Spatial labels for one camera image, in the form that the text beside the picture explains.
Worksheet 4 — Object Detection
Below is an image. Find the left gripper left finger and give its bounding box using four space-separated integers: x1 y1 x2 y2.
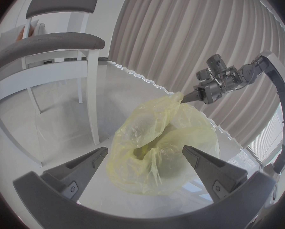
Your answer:
41 147 108 201

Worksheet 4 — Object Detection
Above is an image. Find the white chair with grey cushions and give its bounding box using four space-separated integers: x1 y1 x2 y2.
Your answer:
0 0 106 168

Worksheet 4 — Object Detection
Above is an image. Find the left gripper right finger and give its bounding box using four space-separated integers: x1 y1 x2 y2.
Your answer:
182 145 249 201

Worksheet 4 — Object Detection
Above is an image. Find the beige curtain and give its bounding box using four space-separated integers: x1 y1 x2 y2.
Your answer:
108 0 285 150

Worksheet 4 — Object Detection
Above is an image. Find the pale grey sofa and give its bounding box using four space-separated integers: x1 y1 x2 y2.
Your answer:
0 19 47 52

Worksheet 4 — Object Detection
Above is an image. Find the orange pillow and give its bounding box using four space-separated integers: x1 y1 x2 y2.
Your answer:
17 23 35 38

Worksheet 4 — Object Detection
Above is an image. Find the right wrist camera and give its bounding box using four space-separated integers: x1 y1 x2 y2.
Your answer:
196 53 236 82

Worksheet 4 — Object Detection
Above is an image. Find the yellow plastic bag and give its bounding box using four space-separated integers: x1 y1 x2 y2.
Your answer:
106 92 220 196

